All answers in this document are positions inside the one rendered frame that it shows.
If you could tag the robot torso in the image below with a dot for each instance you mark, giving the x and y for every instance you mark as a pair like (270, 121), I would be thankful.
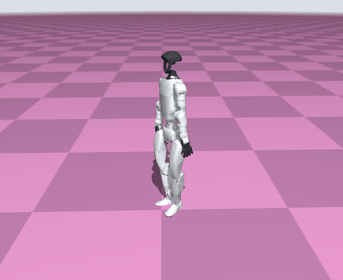
(169, 107)

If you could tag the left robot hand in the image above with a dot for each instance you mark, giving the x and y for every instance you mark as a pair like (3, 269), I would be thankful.
(186, 149)

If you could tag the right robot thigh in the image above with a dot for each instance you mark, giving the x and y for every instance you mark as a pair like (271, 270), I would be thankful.
(160, 150)

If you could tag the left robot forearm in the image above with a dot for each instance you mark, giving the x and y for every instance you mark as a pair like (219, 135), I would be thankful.
(182, 125)

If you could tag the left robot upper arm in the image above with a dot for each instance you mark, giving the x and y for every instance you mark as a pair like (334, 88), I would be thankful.
(180, 91)

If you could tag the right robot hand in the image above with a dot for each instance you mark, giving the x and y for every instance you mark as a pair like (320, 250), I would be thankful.
(156, 129)

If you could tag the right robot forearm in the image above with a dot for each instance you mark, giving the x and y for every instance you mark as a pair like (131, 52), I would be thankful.
(159, 119)

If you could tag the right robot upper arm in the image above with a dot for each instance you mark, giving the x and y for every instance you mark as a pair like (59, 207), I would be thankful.
(158, 102)

